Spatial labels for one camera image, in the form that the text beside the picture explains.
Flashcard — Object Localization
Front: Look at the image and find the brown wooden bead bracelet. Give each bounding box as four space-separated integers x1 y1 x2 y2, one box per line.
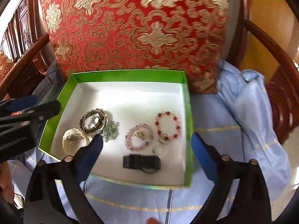
78 108 109 136

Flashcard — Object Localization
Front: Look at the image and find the silver bangle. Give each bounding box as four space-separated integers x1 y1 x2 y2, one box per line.
79 108 108 135

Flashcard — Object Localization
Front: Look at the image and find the green jade flower brooch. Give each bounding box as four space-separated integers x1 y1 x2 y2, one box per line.
101 121 118 142

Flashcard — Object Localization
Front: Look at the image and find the gold ornate ring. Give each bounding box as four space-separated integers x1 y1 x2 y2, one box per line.
134 130 148 141

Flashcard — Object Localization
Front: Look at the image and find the red pink bead bracelet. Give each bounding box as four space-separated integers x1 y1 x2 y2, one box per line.
155 111 181 142

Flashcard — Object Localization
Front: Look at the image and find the small silver band ring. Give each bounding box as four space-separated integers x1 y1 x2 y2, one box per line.
152 144 165 156

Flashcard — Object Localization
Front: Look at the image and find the black wrist watch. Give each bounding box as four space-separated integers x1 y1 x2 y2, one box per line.
123 154 161 174

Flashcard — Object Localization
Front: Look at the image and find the operator left hand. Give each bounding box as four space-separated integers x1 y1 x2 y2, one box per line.
0 162 15 204

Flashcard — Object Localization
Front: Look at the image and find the operator right hand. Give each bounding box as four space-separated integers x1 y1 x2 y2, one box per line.
146 217 161 224

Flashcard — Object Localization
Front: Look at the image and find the dark wooden armchair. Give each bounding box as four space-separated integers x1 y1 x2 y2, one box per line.
0 0 299 145

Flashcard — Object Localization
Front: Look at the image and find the light blue cloth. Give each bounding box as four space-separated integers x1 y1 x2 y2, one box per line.
9 61 291 223

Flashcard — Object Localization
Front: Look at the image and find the red gold embroidered cushion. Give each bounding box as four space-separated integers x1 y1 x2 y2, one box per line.
41 0 229 94

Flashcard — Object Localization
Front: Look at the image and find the green cardboard box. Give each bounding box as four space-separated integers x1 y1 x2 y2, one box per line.
38 69 193 190

